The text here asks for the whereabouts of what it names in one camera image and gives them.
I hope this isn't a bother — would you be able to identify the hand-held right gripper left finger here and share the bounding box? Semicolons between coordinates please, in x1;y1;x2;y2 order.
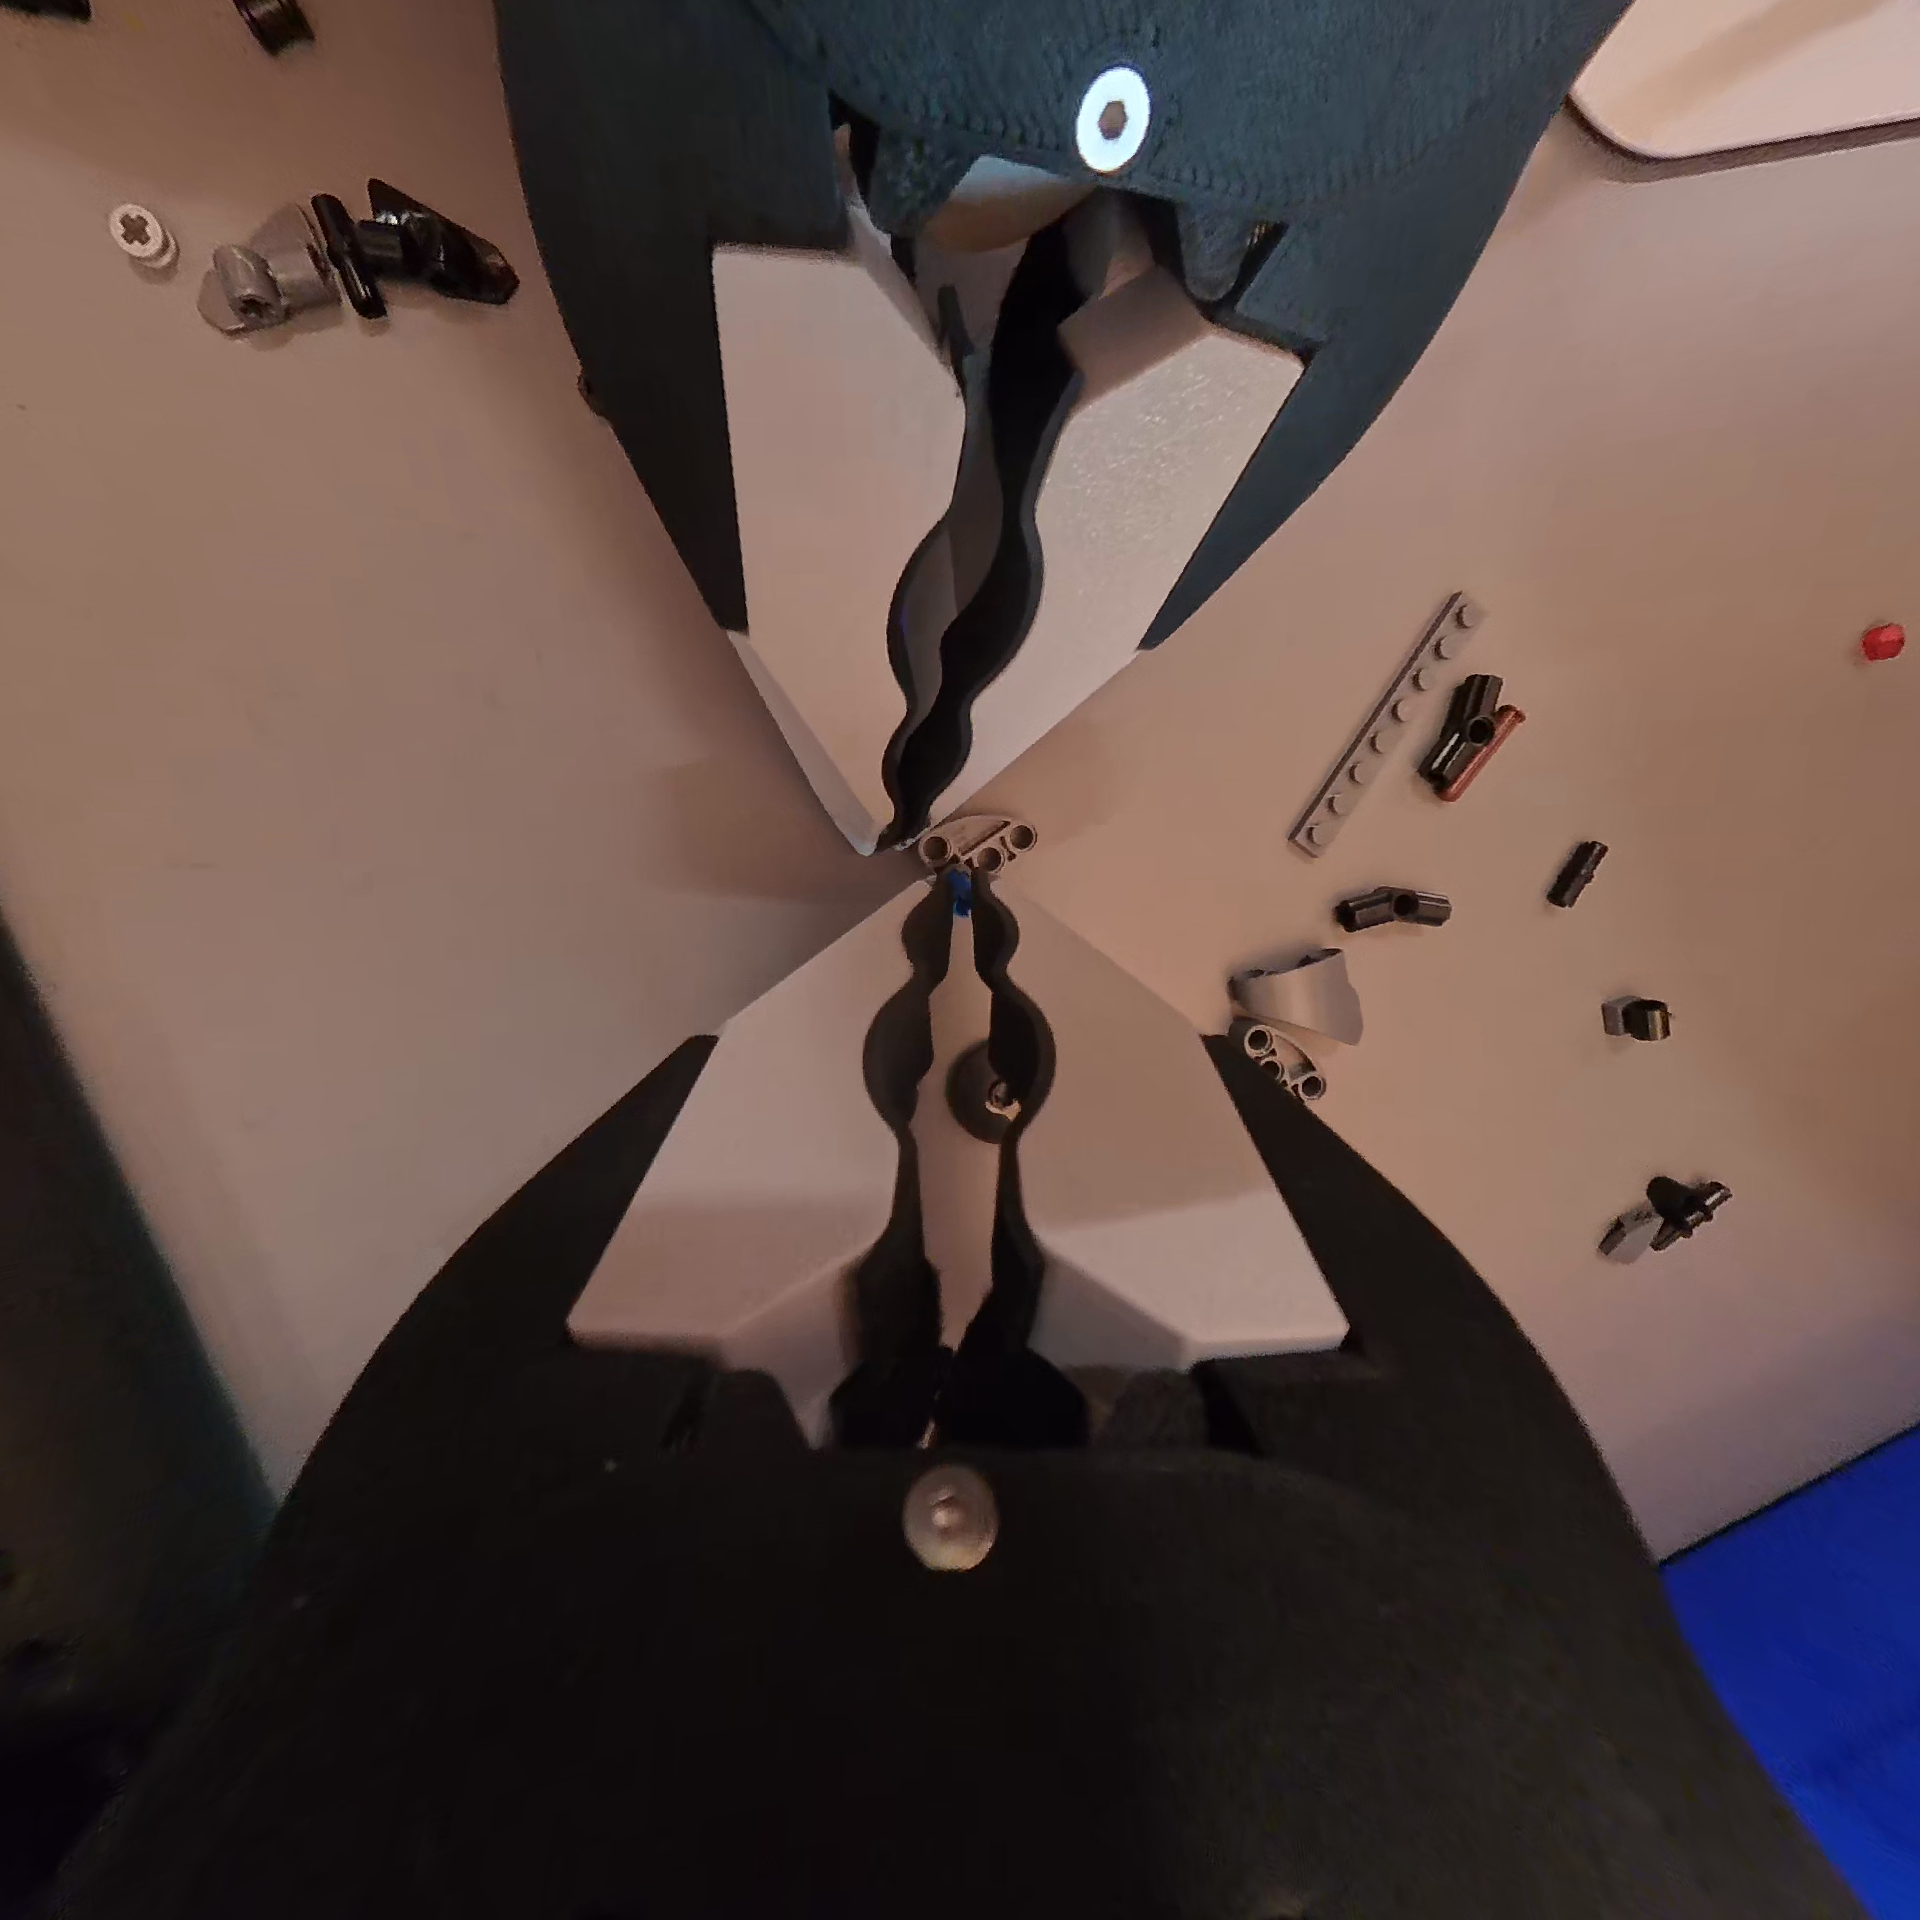
568;873;956;1448

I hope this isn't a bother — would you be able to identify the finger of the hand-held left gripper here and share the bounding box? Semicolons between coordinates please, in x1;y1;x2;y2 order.
896;195;1311;846
712;238;976;860

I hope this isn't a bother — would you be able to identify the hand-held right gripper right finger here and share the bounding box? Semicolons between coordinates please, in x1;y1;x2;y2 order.
951;888;1353;1448

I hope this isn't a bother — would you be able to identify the grey curved lego panel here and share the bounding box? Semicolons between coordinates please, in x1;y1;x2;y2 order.
1228;946;1369;1046

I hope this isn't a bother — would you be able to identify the long grey lego plate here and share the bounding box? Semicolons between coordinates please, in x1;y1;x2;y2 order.
1287;592;1489;858

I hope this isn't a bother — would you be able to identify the black lego axle connector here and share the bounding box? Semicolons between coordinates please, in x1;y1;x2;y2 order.
1416;672;1507;788

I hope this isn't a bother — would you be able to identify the black lego wedge piece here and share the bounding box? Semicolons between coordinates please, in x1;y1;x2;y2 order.
306;179;522;317

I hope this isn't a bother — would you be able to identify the reddish brown lego piece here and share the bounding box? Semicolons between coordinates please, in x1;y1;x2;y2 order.
1448;705;1527;808

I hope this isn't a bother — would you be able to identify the grey lego pin connector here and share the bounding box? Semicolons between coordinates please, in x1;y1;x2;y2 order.
196;202;340;334

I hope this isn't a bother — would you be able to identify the white round object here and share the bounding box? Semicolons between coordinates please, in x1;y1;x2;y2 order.
1567;0;1920;161

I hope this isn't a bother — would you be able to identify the blue mat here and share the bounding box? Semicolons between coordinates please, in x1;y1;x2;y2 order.
1655;1438;1920;1920

